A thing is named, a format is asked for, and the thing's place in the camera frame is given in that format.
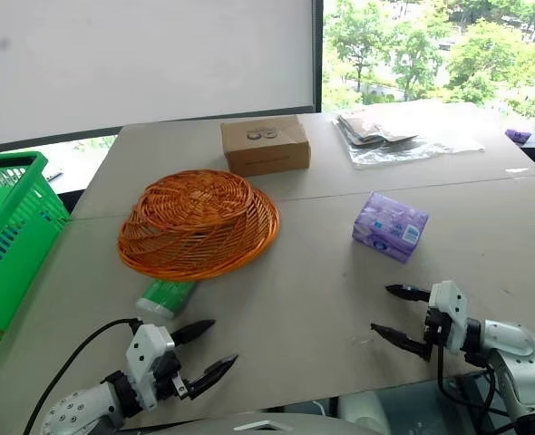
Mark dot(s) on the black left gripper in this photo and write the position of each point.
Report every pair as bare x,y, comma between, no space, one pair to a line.
168,374

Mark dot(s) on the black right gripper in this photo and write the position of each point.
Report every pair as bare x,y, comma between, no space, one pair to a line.
435,333

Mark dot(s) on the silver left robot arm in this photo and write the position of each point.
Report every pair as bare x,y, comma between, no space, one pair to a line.
79,408

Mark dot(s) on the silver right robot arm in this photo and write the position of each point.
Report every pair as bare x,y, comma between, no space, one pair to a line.
517,358

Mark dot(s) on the orange wicker basket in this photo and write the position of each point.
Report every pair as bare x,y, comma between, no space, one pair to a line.
195,222

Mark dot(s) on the green plastic shopping basket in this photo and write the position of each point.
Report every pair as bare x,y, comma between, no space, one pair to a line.
19,216

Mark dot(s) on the green and white bottle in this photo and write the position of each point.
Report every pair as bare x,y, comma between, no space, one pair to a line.
165,299

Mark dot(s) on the purple tissue pack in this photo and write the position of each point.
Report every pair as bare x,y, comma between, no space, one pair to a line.
387,226

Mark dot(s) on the clear plastic bag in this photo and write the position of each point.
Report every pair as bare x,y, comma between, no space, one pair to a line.
430,147

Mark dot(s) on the brown paper packet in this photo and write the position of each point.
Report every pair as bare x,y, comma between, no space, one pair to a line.
367,127

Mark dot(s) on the brown cardboard box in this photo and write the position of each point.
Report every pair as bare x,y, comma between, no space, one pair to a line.
267,154

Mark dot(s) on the small purple object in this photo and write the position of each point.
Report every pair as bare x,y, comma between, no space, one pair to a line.
518,135

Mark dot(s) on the white roller screen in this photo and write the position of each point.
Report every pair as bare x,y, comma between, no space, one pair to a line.
149,59

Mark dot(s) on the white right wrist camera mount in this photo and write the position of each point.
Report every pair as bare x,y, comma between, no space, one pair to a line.
451,312

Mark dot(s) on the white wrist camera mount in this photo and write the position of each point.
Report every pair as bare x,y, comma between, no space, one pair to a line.
451,312
146,358

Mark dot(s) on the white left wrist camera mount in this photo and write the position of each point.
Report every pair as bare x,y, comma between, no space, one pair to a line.
146,358

